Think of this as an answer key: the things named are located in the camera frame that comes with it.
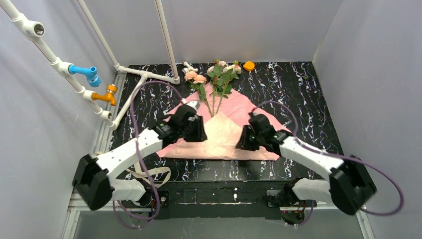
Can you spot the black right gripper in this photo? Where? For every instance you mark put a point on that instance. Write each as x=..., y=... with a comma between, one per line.
x=246, y=139

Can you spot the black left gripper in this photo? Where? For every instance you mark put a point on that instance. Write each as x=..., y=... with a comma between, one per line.
x=197, y=129

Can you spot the pink wrapping paper sheet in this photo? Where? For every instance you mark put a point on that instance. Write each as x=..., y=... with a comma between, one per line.
x=223, y=132

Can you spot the fake pink rose stem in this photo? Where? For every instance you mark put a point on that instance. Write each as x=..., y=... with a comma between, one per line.
x=197, y=82

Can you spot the fake white rose stem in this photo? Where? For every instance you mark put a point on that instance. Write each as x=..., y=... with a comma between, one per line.
x=214, y=79

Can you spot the fake cream rose stem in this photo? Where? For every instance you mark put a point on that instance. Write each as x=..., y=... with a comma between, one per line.
x=226, y=75

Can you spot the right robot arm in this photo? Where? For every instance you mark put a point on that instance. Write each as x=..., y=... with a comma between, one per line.
x=346, y=184

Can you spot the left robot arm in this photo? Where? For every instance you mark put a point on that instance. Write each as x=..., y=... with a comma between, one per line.
x=96, y=178

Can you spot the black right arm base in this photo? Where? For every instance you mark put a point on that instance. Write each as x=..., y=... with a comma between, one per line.
x=300, y=210

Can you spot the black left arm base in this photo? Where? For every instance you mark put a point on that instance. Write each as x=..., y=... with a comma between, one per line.
x=148, y=201

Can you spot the small white pipe fitting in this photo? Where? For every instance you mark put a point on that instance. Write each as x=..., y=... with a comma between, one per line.
x=188, y=68

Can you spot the beige printed ribbon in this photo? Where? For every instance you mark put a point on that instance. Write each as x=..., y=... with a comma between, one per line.
x=143, y=176

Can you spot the small orange object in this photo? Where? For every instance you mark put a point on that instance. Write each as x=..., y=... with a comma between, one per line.
x=249, y=66

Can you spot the brass orange tap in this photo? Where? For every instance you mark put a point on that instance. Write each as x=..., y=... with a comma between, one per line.
x=111, y=90

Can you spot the blue plastic tap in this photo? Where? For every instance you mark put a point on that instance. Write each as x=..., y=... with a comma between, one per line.
x=91, y=74

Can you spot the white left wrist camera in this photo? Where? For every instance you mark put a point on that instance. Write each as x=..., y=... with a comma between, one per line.
x=193, y=104

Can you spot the aluminium rail frame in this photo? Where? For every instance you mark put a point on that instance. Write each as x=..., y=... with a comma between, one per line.
x=345, y=181

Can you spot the white PVC pipe frame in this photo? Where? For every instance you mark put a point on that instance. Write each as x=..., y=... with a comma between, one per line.
x=80, y=42

